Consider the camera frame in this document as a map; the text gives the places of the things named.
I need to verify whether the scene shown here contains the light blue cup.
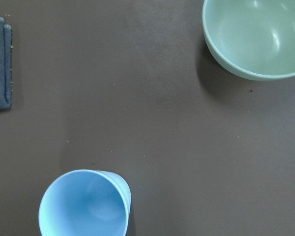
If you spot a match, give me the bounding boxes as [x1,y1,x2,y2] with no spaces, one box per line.
[38,170,131,236]

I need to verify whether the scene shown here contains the mint green bowl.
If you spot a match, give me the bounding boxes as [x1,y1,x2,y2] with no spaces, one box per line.
[202,0,295,81]

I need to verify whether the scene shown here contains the folded dark grey cloth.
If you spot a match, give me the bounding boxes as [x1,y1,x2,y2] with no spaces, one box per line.
[0,17,12,110]

